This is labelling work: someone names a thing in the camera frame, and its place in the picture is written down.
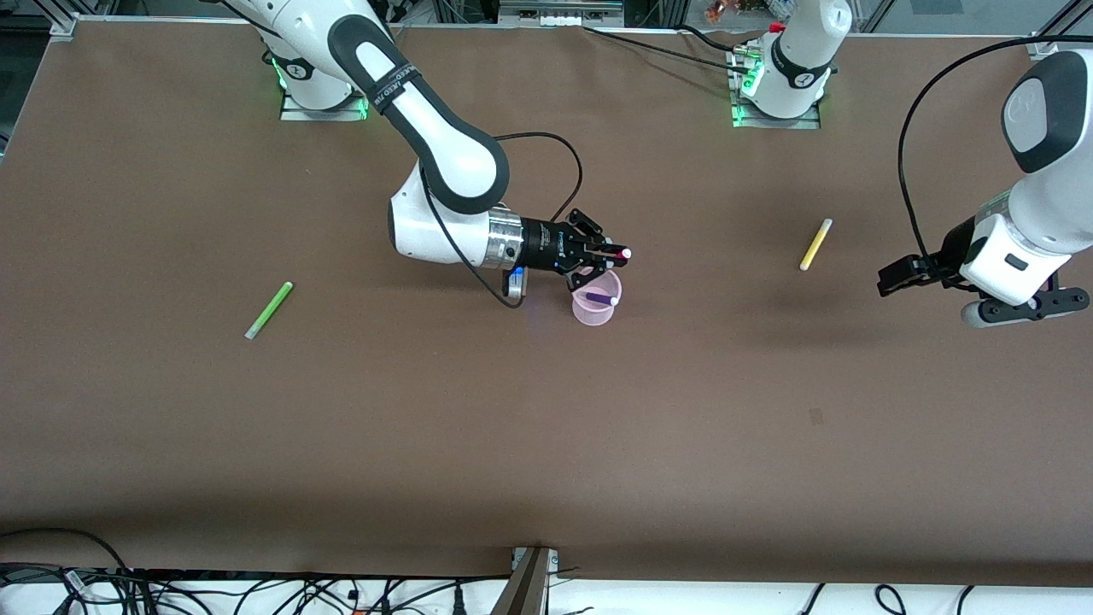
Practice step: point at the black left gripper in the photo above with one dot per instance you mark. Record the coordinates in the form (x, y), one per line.
(932, 266)

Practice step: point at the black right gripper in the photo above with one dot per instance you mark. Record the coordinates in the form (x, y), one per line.
(543, 243)

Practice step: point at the magenta marker pen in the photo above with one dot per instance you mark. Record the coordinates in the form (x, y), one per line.
(619, 253)

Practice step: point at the purple marker pen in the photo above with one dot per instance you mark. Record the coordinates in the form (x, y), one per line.
(602, 299)

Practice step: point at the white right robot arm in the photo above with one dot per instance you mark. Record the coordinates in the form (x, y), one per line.
(444, 145)

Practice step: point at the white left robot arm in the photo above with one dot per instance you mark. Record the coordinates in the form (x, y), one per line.
(1033, 196)

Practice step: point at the pink plastic cup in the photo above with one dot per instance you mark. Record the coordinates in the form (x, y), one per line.
(593, 316)

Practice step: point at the yellow marker pen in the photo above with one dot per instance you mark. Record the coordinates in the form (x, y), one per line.
(815, 244)

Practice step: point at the white power strip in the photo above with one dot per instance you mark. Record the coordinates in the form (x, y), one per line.
(559, 17)

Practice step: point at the green marker pen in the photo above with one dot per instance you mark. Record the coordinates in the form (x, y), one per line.
(269, 310)

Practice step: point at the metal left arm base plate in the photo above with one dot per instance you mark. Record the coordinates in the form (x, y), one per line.
(768, 122)

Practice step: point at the aluminium frame profile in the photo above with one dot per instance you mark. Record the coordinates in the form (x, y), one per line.
(1046, 44)

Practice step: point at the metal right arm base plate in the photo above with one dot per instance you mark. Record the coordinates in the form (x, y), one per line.
(299, 114)

